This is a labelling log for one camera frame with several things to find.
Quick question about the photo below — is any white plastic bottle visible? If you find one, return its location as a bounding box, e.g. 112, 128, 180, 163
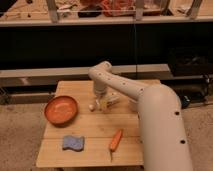
88, 92, 119, 113

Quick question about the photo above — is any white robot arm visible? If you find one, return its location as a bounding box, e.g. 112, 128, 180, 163
88, 61, 193, 171

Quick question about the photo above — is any translucent plastic cup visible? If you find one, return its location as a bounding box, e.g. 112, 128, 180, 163
129, 99, 138, 112

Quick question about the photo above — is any orange bowl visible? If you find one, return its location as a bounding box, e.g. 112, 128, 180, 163
44, 96, 78, 125

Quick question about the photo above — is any wooden table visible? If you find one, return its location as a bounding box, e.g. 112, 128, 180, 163
36, 81, 143, 168

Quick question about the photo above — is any orange carrot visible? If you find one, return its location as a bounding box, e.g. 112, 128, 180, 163
109, 129, 123, 160

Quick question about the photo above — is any blue sponge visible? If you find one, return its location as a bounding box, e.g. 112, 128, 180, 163
62, 135, 85, 152

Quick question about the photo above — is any grey metal rail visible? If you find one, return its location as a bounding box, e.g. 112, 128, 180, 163
0, 64, 172, 87

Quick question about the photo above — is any hanging black cable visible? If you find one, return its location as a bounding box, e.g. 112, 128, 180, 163
132, 16, 139, 80

